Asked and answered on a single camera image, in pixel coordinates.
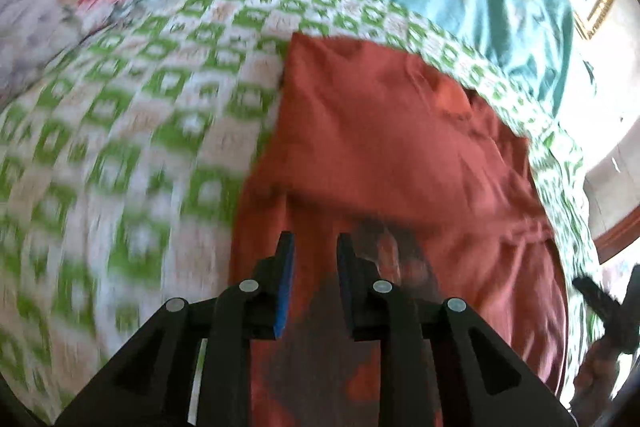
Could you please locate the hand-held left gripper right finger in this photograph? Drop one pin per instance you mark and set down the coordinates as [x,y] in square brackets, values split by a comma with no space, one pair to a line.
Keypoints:
[345,287]

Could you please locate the rust orange knit sweater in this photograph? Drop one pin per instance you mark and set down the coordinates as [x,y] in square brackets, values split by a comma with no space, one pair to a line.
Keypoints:
[380,142]

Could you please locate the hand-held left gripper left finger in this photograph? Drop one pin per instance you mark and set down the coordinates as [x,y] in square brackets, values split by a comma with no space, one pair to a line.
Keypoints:
[283,292]

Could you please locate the green checked cartoon blanket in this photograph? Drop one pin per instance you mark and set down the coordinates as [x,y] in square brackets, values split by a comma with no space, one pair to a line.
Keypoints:
[125,147]

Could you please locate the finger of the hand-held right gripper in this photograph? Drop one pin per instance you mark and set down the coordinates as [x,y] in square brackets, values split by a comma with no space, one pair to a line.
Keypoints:
[607,314]

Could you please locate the wooden bed frame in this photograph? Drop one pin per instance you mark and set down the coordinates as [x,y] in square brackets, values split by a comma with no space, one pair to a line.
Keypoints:
[620,239]

